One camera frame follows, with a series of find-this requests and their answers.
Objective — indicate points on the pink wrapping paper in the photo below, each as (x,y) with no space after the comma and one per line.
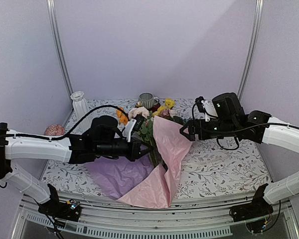
(159,189)

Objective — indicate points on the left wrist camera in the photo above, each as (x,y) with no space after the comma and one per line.
(132,126)

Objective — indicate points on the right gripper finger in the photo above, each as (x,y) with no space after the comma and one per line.
(185,126)
(189,136)

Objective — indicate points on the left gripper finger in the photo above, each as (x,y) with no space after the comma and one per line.
(146,149)
(145,155)

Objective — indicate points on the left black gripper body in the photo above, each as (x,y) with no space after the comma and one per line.
(133,152)

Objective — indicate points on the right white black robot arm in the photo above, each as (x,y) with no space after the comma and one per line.
(226,118)

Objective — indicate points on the purple wrapping paper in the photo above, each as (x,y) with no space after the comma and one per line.
(117,177)

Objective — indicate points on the pink patterned ball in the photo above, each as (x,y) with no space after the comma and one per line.
(54,130)

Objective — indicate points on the white printed ribbon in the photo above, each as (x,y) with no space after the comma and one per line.
(201,161)

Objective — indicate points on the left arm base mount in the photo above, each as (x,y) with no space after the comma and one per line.
(69,210)

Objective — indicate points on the striped grey mug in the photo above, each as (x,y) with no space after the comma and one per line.
(148,100)

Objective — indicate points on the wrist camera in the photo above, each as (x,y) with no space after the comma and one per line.
(207,108)
(132,126)

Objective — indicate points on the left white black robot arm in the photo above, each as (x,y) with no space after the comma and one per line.
(102,139)

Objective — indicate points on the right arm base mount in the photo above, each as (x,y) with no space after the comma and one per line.
(255,208)

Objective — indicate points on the dark red coaster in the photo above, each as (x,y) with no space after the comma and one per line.
(155,107)

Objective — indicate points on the aluminium front rail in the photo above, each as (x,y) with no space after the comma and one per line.
(193,218)

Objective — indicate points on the floral patterned table mat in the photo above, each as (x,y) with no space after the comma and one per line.
(242,172)

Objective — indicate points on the right aluminium frame post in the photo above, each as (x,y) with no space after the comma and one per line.
(252,46)

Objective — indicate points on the mixed flower bouquet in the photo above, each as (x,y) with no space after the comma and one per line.
(166,111)

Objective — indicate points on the left aluminium frame post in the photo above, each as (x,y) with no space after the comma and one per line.
(58,45)

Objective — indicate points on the aluminium frame post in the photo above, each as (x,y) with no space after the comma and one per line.
(58,45)
(252,46)

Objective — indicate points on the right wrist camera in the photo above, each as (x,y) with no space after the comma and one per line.
(207,108)

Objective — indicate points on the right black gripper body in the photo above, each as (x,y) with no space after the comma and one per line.
(201,124)

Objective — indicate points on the white ribbed vase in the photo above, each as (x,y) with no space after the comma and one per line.
(81,108)

